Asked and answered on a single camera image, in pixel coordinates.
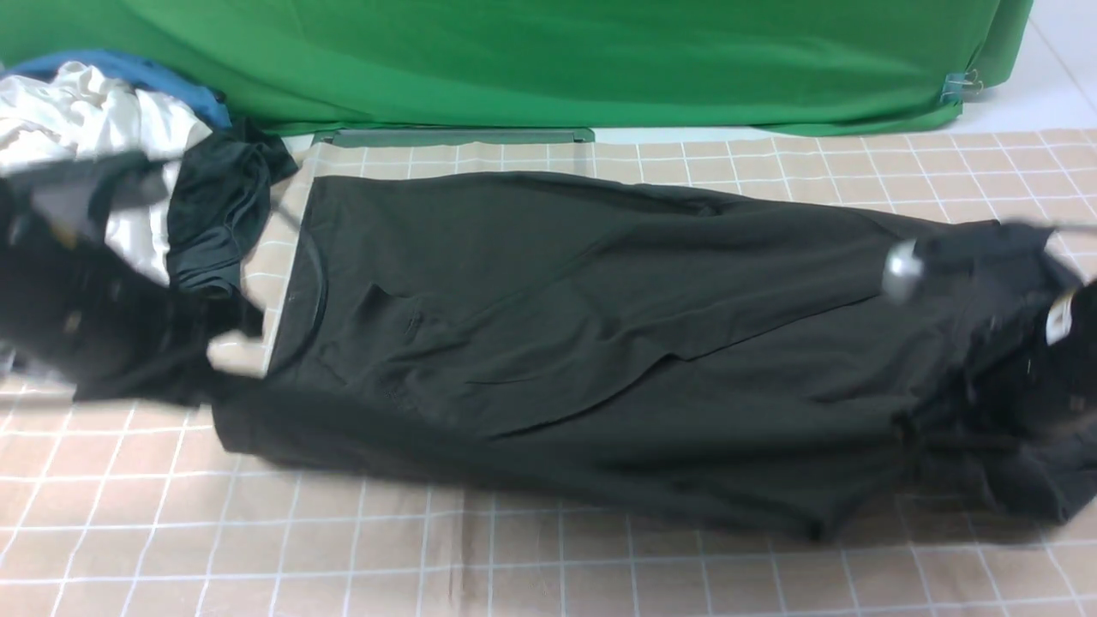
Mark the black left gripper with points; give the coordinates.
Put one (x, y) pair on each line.
(150, 341)

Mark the dark gray long-sleeved shirt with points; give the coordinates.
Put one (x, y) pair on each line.
(675, 351)

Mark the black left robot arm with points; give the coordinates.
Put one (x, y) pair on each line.
(73, 303)

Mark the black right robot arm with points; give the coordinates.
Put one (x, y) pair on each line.
(1065, 368)

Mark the dark teal crumpled shirt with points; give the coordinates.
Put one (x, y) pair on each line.
(220, 205)

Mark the white crumpled shirt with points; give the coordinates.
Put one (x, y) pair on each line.
(81, 113)

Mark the beige checkered tablecloth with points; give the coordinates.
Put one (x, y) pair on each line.
(127, 510)

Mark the blue crumpled garment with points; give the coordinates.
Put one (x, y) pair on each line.
(208, 104)

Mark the green backdrop cloth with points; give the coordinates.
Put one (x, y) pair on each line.
(812, 68)

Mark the metal binder clip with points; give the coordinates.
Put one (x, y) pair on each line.
(957, 87)

